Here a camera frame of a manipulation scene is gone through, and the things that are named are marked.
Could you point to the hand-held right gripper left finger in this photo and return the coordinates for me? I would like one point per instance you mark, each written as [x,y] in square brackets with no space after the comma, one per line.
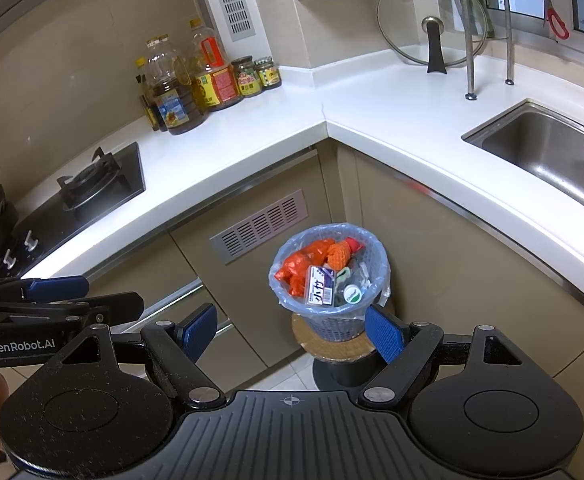
[199,330]

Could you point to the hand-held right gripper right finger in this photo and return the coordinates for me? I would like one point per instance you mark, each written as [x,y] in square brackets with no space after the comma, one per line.
[384,332]

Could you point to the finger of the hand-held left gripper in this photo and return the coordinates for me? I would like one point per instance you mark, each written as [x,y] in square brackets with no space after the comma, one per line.
[122,305]
[57,287]

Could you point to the plastic bottle white green cap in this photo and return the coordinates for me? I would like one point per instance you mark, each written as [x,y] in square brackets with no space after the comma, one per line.
[354,294]

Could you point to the blue mesh waste basket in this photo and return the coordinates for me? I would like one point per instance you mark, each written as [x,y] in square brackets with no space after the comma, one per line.
[332,327]

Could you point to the orange mesh net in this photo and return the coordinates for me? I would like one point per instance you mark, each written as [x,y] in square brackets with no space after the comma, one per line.
[339,255]

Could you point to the small red plastic piece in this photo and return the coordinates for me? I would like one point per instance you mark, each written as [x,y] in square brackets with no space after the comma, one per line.
[355,245]

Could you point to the blue lined trash basket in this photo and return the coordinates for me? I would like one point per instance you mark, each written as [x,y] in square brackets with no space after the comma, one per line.
[279,280]

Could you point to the orange plastic bag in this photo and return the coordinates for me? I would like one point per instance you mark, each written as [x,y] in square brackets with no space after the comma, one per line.
[297,270]

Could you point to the beige cabinet drawer front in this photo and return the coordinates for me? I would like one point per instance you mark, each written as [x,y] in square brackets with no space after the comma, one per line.
[137,265]

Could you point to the silver stove knob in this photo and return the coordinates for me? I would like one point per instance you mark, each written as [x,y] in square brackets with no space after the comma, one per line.
[30,240]
[9,259]

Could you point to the beige vented cabinet panel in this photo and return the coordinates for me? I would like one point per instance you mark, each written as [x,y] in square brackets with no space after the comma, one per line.
[242,290]

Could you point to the round wooden stool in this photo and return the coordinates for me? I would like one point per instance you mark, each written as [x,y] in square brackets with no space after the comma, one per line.
[322,350]

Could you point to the beige cabinet door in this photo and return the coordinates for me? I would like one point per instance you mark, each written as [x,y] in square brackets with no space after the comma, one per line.
[446,270]

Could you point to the black burner grate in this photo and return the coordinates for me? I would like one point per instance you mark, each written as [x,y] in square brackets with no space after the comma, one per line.
[89,177]

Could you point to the grey cabinet vent grille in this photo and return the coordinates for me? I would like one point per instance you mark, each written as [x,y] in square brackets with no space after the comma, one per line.
[257,225]

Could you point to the black glass gas hob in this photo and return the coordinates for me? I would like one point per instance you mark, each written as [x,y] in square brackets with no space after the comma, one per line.
[122,185]

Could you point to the narrow beige cabinet panel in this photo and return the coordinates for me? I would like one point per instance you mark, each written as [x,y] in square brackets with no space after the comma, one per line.
[339,185]

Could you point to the small dark sauce bottle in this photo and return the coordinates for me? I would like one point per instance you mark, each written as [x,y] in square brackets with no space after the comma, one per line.
[144,100]

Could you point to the oil bottle red yellow label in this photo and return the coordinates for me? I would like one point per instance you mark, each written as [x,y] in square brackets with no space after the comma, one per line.
[217,85]

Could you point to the steel sink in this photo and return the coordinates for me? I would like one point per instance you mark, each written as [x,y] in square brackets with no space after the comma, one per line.
[546,155]

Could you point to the large pickle jar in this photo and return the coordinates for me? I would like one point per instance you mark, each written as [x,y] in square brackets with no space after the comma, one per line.
[247,80]

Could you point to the small pickle jar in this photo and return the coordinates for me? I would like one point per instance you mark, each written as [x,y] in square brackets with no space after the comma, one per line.
[268,76]

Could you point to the chrome dish rack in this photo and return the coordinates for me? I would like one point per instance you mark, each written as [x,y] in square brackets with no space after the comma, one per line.
[470,60]

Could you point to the grey wall vent grille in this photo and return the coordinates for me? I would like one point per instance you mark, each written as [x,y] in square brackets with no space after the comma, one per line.
[232,0]

